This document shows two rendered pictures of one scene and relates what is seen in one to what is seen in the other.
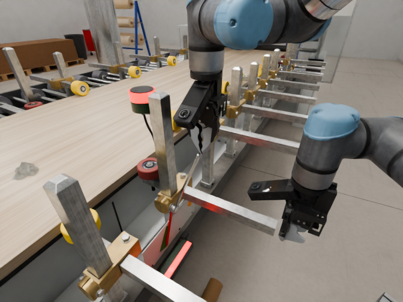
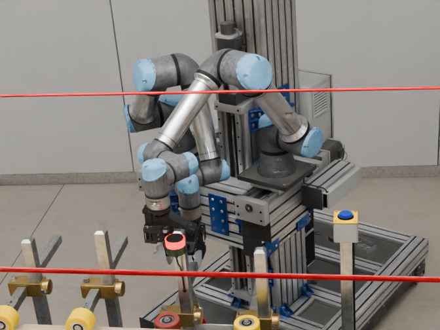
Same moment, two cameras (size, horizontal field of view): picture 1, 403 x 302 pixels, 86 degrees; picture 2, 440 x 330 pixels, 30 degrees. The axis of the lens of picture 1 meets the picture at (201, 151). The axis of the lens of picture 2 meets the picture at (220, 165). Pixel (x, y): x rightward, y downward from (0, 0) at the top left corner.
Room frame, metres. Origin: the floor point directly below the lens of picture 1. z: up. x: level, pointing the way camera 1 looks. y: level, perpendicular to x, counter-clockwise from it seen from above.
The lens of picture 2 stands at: (0.96, 2.22, 2.39)
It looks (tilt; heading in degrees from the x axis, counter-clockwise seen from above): 25 degrees down; 253
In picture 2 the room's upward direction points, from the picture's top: 5 degrees counter-clockwise
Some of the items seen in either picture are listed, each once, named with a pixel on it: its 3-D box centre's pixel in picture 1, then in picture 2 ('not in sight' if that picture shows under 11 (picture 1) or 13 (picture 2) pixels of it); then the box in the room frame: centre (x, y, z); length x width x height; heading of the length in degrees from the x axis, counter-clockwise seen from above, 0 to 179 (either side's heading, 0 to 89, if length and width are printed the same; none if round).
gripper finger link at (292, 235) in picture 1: (291, 235); (200, 256); (0.32, -0.22, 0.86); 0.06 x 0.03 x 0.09; 62
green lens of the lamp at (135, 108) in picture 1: (144, 104); (175, 248); (0.49, 0.14, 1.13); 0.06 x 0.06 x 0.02
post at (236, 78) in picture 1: (232, 121); (40, 300); (0.90, -0.14, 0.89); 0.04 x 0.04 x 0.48; 61
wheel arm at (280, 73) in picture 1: (292, 74); not in sight; (1.54, -0.64, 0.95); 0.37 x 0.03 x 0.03; 61
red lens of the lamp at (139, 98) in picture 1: (142, 94); (175, 241); (0.49, 0.14, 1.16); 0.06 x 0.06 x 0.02
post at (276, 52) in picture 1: (270, 85); not in sight; (1.56, -0.50, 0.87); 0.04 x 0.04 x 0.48; 61
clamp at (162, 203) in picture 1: (173, 192); (181, 316); (0.49, 0.09, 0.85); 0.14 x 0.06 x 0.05; 151
